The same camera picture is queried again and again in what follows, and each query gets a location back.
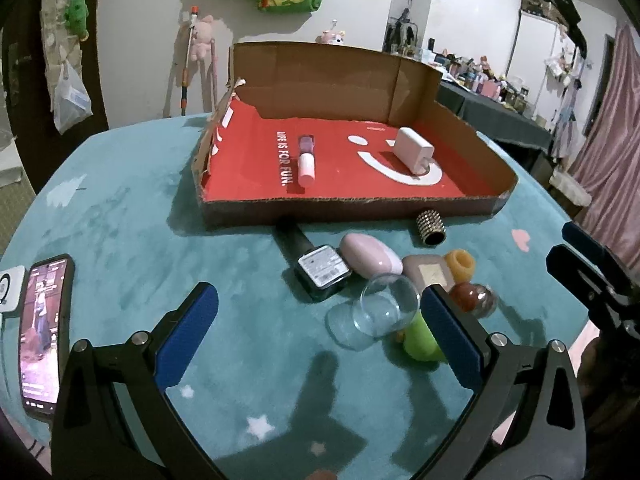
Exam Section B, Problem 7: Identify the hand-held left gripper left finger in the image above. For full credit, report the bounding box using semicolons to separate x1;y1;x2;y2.
50;281;221;480

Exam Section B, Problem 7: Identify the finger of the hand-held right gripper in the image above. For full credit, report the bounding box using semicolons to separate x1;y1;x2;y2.
545;242;640;356
561;220;640;291

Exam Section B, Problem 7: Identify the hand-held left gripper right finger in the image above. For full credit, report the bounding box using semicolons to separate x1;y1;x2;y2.
420;284;588;480

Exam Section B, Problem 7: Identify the green yellow rubber toy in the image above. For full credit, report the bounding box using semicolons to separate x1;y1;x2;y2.
392;310;448;365

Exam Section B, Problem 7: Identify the red-brown ball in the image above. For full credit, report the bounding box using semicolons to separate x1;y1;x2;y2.
447;281;481;313

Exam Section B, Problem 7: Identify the clear drinking glass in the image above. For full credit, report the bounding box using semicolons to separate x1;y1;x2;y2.
351;275;421;338

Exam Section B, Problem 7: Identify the brown square case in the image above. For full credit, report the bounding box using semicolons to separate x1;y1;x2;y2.
401;254;457;293

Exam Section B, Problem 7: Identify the cardboard box with red inside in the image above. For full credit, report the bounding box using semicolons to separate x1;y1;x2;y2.
191;41;520;231

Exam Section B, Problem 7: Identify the pink curtain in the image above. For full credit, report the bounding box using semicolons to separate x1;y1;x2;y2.
570;25;640;266

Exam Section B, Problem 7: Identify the gold studded cylinder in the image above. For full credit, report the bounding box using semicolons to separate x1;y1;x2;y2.
416;210;447;247

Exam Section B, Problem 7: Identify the teal table cover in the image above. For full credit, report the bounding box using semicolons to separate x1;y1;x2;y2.
0;112;601;480

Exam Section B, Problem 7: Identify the pink oval case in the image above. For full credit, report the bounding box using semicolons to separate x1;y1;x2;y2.
340;232;404;278

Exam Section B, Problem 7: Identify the table with dark cloth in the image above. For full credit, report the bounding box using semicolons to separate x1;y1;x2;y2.
437;82;553;151

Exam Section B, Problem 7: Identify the black smartphone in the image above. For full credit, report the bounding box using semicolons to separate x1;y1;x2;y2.
19;254;76;422

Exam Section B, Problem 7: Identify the row of cosmetic bottles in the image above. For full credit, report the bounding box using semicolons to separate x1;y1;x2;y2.
390;37;546;126

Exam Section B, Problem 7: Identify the white charger block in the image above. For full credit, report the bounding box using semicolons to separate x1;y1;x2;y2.
394;127;435;177

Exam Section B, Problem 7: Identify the white wardrobe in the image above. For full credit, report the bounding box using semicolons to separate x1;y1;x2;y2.
510;0;586;126

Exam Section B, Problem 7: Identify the purple white cosmetic tube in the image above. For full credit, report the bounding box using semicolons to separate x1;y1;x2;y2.
296;134;318;187

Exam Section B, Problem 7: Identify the dark brown door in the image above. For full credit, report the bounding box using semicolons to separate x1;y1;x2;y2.
0;0;109;196

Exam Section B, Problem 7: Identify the white plastic bag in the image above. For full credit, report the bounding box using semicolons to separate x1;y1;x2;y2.
52;60;94;135

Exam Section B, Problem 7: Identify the mop stick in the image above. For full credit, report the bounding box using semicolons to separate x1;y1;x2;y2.
180;5;198;113

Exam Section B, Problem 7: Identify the pink plush toy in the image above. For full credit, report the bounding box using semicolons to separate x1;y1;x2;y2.
190;15;215;61

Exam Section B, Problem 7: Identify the clear hanging organizer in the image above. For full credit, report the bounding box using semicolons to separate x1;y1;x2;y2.
40;0;83;111

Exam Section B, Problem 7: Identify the green plush toy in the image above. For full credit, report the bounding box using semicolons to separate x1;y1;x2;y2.
65;0;91;41

